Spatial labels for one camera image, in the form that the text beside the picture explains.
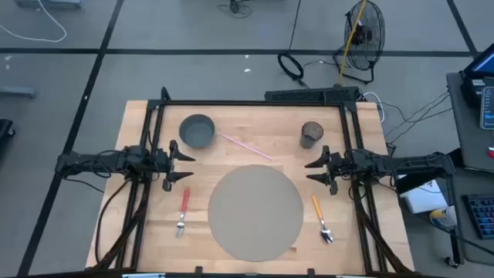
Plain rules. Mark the black backlit keyboard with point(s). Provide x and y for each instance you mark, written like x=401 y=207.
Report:
x=482 y=214

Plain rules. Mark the black floor fan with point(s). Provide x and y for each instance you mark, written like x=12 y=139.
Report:
x=364 y=38

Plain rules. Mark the round grey placemat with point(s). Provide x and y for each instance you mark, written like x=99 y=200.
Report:
x=254 y=214

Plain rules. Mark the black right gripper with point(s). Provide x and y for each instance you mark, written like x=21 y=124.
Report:
x=333 y=166

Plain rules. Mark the pink drinking straw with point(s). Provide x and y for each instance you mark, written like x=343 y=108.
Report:
x=245 y=146

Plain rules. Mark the black wheeled object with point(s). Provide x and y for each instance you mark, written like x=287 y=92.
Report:
x=4 y=131

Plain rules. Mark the grey floor foot bar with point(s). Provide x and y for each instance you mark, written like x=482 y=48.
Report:
x=17 y=92

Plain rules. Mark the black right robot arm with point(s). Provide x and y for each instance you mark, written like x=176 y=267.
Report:
x=405 y=164

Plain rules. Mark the white box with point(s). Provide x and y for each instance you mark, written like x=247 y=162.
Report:
x=424 y=199

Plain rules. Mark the dark translucent cup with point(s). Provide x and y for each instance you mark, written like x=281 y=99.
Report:
x=310 y=135

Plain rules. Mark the grey side desk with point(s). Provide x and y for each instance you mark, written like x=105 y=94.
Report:
x=469 y=143

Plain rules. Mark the white yellow blue bottle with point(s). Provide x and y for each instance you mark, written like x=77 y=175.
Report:
x=444 y=217

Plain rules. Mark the grey tablet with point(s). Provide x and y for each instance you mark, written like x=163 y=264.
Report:
x=488 y=108

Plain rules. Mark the grey round bowl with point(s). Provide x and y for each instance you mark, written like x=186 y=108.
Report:
x=197 y=131

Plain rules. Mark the small red object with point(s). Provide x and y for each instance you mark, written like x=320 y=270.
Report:
x=491 y=152

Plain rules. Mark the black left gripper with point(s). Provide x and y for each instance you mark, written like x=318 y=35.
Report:
x=166 y=164

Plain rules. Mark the black desk device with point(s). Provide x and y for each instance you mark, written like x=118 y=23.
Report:
x=471 y=90

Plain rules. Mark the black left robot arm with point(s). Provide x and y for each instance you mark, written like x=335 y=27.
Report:
x=116 y=160

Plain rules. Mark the black metal table frame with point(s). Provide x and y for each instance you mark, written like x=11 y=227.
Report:
x=251 y=103

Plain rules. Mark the black computer monitor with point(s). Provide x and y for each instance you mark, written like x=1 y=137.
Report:
x=484 y=63

